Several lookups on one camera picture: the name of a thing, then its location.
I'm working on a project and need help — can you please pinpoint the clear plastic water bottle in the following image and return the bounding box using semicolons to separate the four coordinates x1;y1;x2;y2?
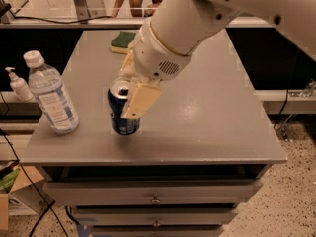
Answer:
23;50;79;134

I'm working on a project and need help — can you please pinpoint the top grey drawer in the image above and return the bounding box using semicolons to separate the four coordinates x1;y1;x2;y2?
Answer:
43;179;263;206

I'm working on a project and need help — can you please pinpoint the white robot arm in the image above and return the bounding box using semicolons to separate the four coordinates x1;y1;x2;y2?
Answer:
119;0;316;119

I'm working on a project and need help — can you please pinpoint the black cable on floor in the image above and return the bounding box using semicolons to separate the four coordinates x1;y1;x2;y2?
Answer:
0;128;70;237

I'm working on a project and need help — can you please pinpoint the white pump dispenser bottle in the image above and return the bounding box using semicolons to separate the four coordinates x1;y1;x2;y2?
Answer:
5;67;33;102

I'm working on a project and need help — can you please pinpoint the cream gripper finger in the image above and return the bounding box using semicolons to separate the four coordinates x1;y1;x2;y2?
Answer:
118;50;135;78
121;77;161;119

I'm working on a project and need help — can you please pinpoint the grey metal frame leg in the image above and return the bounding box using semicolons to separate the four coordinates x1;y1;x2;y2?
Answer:
73;0;106;22

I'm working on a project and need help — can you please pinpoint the cardboard box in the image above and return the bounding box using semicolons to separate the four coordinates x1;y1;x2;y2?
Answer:
0;166;52;230

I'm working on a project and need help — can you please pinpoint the bottom grey drawer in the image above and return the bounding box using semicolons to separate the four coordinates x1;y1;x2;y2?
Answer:
91;226;223;237

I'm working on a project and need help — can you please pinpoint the grey drawer cabinet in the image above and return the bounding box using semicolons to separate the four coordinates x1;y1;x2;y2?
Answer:
21;28;288;237

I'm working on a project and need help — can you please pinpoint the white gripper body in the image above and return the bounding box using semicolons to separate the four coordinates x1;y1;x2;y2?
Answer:
133;19;191;81

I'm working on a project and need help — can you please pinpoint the grey drawer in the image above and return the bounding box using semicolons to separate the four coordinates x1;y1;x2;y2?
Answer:
73;206;237;226
43;179;263;206
91;226;223;237

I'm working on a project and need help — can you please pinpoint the blue pepsi can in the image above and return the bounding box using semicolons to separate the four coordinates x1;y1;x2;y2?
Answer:
108;77;140;135

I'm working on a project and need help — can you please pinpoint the green yellow sponge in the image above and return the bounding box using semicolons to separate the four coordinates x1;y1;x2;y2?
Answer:
110;31;136;54

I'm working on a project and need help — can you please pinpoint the middle grey drawer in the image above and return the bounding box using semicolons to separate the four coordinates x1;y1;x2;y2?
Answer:
73;206;237;226

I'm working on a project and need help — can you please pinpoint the black cable on ledge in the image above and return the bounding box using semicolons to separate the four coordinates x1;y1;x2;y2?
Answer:
9;14;113;25

